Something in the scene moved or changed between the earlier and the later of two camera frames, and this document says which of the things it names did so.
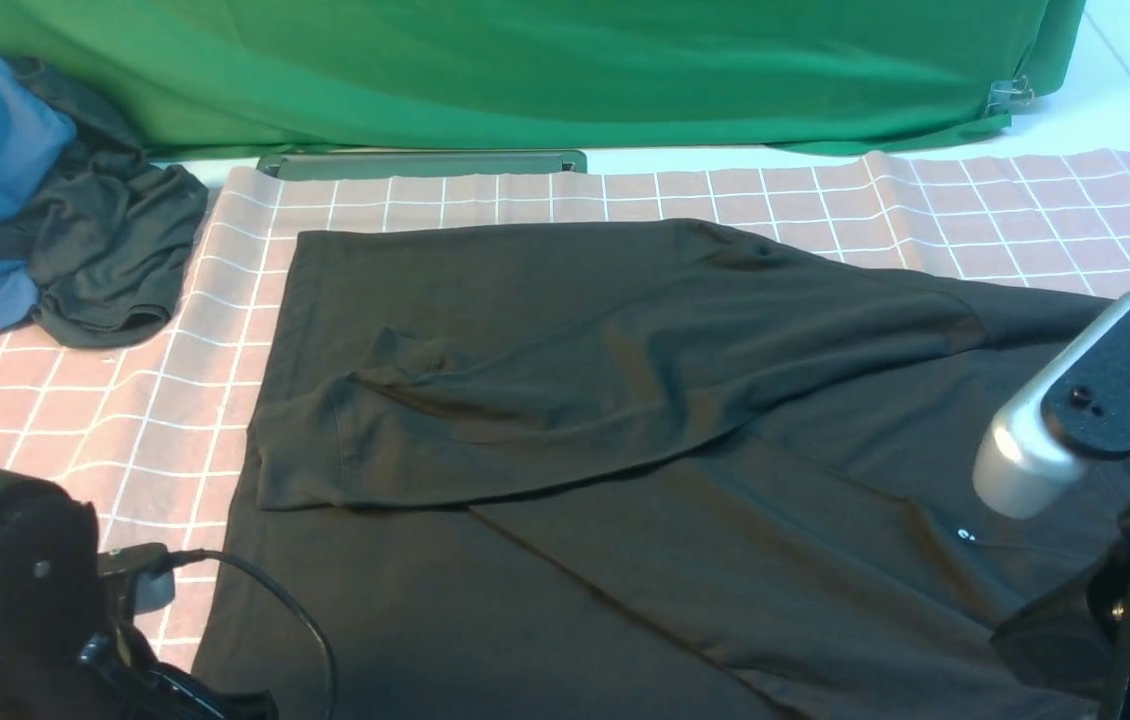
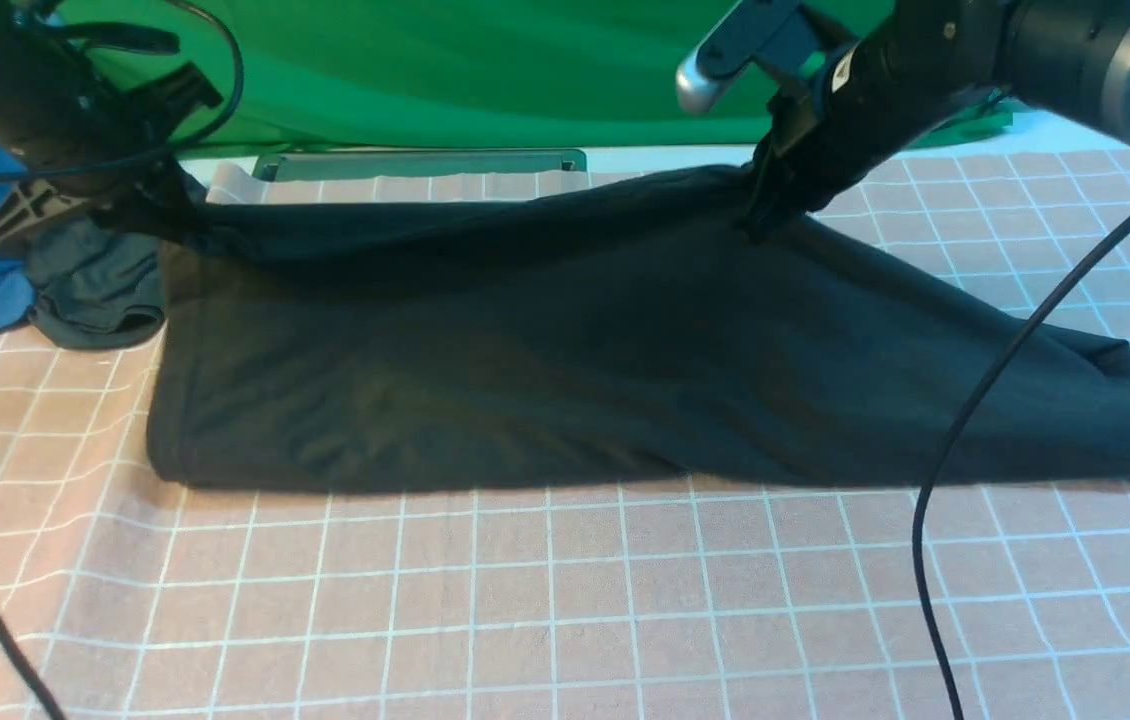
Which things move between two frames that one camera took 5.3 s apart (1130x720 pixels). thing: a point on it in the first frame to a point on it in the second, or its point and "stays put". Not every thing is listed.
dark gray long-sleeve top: (638, 470) to (629, 327)
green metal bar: (421, 162) stays put
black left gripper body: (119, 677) to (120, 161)
